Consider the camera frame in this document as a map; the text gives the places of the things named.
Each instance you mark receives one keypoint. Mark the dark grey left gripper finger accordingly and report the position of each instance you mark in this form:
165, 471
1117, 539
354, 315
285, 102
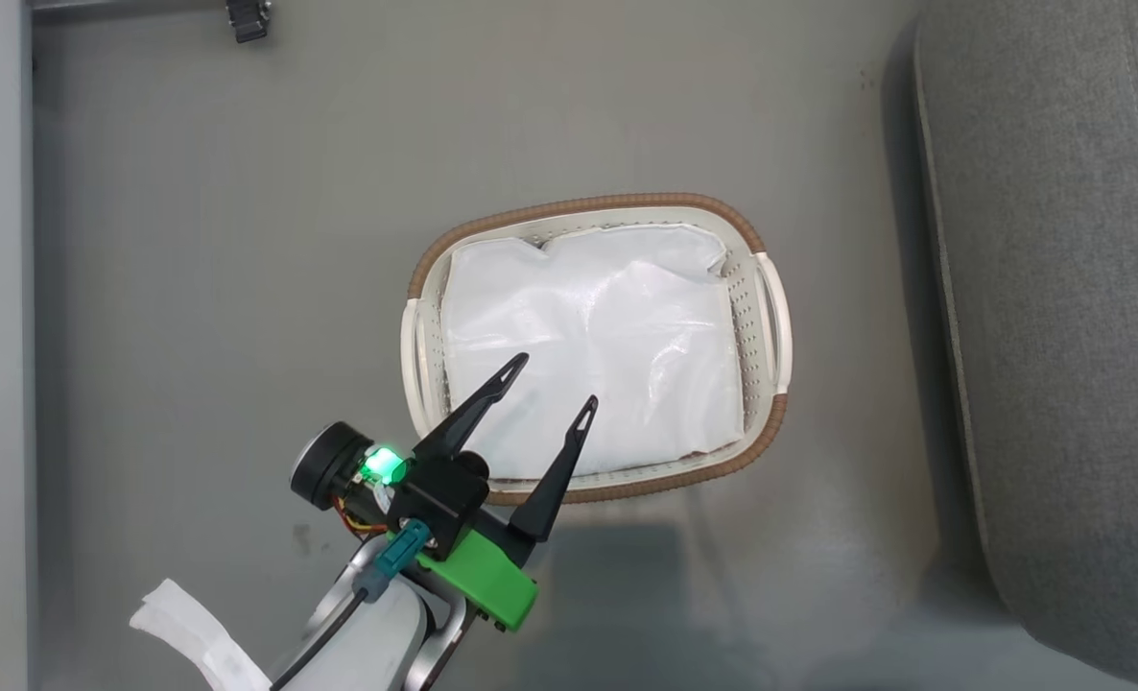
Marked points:
478, 408
559, 470

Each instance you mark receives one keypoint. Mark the black and green left gripper body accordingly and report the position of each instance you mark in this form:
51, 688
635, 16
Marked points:
449, 499

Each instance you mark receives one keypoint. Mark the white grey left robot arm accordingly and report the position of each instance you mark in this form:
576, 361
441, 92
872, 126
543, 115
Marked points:
377, 643

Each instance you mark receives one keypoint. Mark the grey fabric sofa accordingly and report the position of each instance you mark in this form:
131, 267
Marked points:
1068, 288

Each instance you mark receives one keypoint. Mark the white liner cloth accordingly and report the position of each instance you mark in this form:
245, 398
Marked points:
607, 326

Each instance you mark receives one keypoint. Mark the white woven-rim laundry basket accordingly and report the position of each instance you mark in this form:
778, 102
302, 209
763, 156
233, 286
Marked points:
761, 317

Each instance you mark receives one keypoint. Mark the white fabric strip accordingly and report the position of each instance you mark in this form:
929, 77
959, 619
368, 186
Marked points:
195, 638

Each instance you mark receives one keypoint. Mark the black caster foot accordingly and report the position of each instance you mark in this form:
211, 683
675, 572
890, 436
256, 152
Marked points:
248, 19

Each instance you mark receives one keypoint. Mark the black round wrist camera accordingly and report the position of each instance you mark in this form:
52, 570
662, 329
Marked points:
324, 468

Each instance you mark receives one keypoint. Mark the aluminium frame profile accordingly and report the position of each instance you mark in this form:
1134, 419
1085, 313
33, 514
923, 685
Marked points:
128, 4

